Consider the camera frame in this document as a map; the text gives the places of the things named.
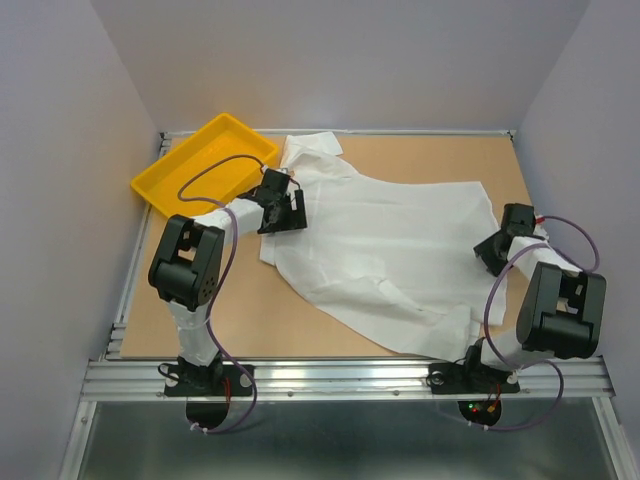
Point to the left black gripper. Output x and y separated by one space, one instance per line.
294 219

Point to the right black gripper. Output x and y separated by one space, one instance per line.
495 267

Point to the white long sleeve shirt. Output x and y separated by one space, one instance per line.
393 262

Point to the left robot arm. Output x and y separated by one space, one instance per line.
187 271

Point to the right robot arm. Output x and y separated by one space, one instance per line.
560 316

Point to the yellow plastic tray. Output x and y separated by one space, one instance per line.
220 161

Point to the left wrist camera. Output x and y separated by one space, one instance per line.
275 181

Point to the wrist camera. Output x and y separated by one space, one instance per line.
518 220
275 181

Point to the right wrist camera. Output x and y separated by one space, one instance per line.
518 220

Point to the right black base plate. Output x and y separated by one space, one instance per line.
456 379

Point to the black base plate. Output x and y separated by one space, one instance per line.
218 381
456 379

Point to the aluminium back rail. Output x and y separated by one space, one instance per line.
508 133

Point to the aluminium rail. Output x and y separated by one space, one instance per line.
508 133
388 378
118 327

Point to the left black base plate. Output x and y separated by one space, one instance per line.
218 381

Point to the aluminium left side rail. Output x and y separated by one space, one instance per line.
118 327

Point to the aluminium front rail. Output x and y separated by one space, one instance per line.
388 378

